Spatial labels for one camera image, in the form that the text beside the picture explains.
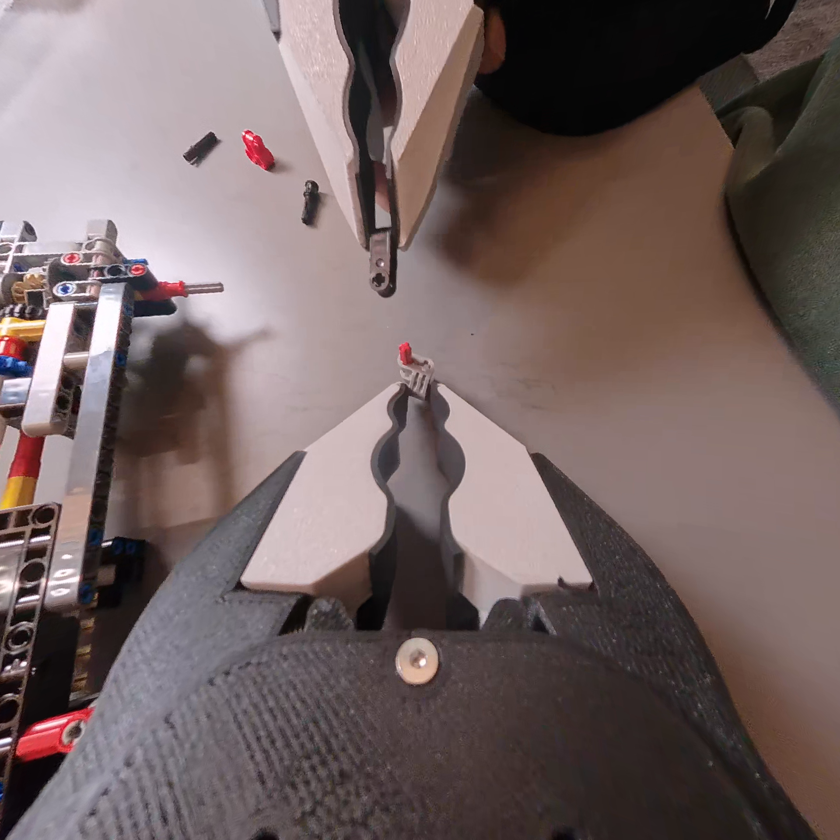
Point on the red toy bush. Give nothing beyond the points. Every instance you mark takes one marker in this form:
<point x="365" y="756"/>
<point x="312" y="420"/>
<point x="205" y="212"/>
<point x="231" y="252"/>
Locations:
<point x="257" y="149"/>

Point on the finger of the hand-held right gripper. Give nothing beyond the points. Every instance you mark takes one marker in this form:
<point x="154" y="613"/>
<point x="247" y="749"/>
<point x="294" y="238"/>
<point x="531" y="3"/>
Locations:
<point x="315" y="85"/>
<point x="433" y="98"/>

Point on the long black toy pin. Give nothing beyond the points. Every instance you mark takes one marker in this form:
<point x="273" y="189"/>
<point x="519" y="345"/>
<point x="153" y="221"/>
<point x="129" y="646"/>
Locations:
<point x="200" y="148"/>

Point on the black toy beam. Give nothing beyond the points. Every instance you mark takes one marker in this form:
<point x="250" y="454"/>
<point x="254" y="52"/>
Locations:
<point x="382" y="269"/>

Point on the short black toy pin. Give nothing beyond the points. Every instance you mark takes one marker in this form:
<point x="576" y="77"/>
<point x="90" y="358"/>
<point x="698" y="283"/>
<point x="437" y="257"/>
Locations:
<point x="310" y="202"/>

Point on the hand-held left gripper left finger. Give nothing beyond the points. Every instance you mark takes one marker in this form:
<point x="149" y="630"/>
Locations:
<point x="321" y="518"/>

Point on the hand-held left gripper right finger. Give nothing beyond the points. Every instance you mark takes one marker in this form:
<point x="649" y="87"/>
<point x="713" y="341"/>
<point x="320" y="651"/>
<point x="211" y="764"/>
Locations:
<point x="512" y="518"/>

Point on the toy car chassis model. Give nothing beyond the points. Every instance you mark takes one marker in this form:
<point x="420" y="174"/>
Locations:
<point x="105" y="328"/>

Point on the grey toy connector red pin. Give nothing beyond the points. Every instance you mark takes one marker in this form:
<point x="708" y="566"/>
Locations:
<point x="420" y="377"/>

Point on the person's right hand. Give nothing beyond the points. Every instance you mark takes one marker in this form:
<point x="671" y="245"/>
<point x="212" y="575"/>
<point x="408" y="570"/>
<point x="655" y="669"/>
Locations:
<point x="493" y="49"/>

